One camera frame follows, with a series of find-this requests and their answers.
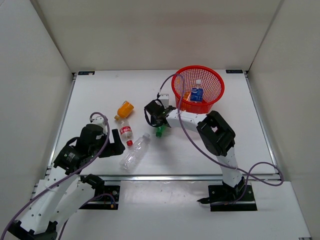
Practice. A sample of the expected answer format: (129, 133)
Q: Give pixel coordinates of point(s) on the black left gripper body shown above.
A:
(96, 148)

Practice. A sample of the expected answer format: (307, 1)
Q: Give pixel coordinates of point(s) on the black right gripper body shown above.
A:
(155, 121)

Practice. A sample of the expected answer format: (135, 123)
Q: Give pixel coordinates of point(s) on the red label clear bottle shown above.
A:
(125, 131)

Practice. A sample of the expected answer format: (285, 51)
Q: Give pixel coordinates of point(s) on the green plastic bottle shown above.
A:
(160, 131)

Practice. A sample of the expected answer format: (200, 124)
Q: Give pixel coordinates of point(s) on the clear plastic water bottle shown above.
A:
(135, 154)

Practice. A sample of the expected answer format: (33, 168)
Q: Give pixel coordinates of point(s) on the large orange bottle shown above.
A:
(124, 111)

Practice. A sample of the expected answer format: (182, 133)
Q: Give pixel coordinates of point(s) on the small orange juice bottle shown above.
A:
(187, 96)

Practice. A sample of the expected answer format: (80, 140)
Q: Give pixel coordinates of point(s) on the blue label water bottle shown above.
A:
(197, 92)

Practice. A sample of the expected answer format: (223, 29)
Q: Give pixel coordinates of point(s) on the red mesh plastic basket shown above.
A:
(184, 80)

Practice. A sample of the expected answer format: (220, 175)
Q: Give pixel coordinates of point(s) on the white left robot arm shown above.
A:
(64, 191)

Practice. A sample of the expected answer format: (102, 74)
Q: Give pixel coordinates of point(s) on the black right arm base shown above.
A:
(220, 200)

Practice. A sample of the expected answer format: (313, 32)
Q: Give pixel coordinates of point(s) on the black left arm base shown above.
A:
(106, 197)

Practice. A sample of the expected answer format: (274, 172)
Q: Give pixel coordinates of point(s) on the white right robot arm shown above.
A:
(216, 134)

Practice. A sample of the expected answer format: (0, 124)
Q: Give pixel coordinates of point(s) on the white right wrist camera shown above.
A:
(164, 99)

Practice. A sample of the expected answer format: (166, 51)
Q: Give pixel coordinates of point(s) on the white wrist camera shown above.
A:
(164, 99)
(99, 121)

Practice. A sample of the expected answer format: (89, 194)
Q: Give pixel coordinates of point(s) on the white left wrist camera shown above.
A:
(99, 121)

